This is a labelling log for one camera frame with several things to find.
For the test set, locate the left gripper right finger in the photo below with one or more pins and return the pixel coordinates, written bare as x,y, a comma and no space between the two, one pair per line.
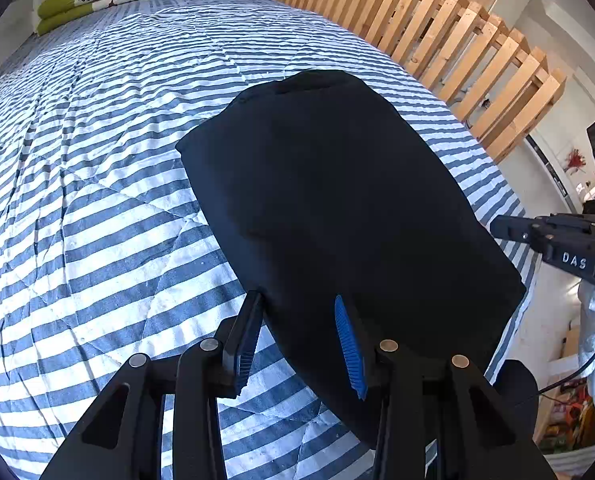
476,436

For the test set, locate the black pants with pink waistband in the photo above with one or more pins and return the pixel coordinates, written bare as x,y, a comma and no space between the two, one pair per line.
316,189

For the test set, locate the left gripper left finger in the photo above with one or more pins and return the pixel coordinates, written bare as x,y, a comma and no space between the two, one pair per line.
120,435

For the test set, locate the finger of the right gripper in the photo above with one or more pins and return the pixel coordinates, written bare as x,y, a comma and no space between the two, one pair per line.
564,220
521,230

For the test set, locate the wooden slatted bed rail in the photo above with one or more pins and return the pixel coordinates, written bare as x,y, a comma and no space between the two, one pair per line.
495,83

